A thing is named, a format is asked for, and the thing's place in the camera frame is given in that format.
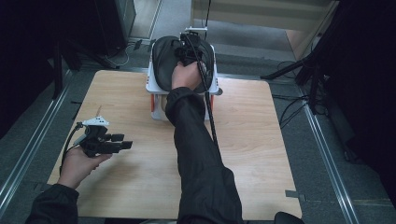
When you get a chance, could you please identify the person's black-clad leg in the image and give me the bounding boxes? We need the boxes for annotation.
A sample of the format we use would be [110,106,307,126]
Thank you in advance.
[274,211,304,224]

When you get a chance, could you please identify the white two-tier shoe rack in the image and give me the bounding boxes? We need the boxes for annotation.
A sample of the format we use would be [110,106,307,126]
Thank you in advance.
[145,41,223,121]

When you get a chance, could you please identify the grey tape piece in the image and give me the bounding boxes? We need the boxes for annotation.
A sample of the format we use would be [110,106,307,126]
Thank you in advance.
[285,189,307,202]

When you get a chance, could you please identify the cream clog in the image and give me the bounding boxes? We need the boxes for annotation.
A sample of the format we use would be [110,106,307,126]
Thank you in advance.
[157,94,170,120]

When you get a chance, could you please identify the black metal stand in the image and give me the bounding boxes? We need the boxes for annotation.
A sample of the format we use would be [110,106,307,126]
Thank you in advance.
[50,40,82,101]

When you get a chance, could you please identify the white floor cable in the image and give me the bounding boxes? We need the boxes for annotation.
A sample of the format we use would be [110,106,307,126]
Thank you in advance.
[104,43,130,68]

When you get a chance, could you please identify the right hand-held gripper black cable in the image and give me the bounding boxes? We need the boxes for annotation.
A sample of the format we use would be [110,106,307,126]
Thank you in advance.
[183,34,223,157]

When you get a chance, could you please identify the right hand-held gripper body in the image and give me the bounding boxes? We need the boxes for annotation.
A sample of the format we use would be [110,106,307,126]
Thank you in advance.
[175,26,208,66]

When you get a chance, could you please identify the dark cabinet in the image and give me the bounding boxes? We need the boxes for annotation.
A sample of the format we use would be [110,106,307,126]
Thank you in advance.
[92,0,137,57]

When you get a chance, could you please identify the black hanging cable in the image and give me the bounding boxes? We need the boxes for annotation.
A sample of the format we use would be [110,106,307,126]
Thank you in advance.
[203,0,213,30]

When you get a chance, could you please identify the black curtain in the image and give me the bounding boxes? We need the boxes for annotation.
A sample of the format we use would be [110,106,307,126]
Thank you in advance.
[0,0,104,141]
[311,0,396,200]

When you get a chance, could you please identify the black floor cables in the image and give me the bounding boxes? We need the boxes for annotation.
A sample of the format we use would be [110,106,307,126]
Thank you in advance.
[272,60,312,130]

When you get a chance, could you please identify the left hand-held gripper black cable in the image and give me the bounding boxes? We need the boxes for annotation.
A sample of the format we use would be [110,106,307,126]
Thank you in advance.
[59,121,84,175]

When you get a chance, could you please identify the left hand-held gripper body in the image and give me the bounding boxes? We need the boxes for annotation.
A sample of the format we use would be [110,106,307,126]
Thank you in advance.
[74,116,115,158]

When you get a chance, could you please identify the hand-held gripper black cable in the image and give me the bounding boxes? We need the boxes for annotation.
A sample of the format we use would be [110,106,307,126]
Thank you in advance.
[183,34,223,157]
[59,121,84,175]

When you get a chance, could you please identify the person's right hand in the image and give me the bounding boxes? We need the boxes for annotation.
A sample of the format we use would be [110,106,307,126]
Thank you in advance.
[171,61,208,91]

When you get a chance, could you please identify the metal floor rail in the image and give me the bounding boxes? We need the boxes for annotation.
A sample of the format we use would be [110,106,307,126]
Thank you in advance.
[0,69,74,216]
[298,92,361,224]

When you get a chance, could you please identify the person's left hand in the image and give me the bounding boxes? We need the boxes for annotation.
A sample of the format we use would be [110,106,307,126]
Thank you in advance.
[57,147,113,190]

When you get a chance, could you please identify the black flip-flop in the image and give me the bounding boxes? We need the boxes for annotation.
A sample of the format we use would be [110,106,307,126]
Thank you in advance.
[151,35,185,91]
[186,36,216,93]

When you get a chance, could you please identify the black tripod stand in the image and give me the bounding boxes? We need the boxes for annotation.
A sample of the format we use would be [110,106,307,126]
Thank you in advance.
[261,46,328,115]

